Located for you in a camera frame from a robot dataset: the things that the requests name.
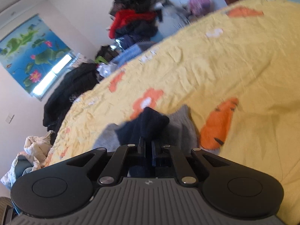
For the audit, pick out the grey garment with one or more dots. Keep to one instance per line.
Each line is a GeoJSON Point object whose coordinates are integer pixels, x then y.
{"type": "Point", "coordinates": [172, 17]}

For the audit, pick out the white wall switch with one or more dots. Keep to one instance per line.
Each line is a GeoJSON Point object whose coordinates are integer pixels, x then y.
{"type": "Point", "coordinates": [9, 119]}

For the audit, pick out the grey and navy knit sweater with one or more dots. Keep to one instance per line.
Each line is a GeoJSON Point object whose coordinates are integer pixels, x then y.
{"type": "Point", "coordinates": [150, 124]}

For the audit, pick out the yellow printed blanket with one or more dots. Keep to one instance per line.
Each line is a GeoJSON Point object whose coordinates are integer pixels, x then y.
{"type": "Point", "coordinates": [222, 70]}

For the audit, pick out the white plastic bag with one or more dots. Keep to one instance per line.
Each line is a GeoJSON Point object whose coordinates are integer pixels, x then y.
{"type": "Point", "coordinates": [105, 69]}

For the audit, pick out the bright window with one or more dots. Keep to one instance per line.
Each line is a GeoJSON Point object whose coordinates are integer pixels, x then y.
{"type": "Point", "coordinates": [52, 73]}

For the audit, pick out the pink plastic bag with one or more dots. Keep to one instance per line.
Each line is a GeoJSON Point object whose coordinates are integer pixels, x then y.
{"type": "Point", "coordinates": [199, 1]}

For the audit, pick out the lotus print window blind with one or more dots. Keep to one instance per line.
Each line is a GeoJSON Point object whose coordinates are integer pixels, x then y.
{"type": "Point", "coordinates": [28, 51]}

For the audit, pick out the white floral quilt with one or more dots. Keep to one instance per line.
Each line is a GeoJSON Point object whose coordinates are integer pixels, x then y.
{"type": "Point", "coordinates": [35, 147]}

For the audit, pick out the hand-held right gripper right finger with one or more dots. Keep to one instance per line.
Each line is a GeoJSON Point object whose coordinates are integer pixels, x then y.
{"type": "Point", "coordinates": [154, 153]}

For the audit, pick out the black coat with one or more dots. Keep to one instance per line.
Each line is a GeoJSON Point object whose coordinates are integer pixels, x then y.
{"type": "Point", "coordinates": [70, 91]}

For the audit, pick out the red fuzzy garment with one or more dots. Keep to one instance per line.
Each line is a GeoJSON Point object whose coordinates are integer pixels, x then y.
{"type": "Point", "coordinates": [131, 20]}

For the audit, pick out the dark navy garment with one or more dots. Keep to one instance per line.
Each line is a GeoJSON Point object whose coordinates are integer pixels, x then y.
{"type": "Point", "coordinates": [140, 31]}

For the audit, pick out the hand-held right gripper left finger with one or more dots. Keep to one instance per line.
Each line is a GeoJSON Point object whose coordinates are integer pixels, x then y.
{"type": "Point", "coordinates": [142, 150]}

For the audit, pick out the light blue knit sweater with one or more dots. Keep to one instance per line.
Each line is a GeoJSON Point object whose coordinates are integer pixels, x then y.
{"type": "Point", "coordinates": [131, 52]}

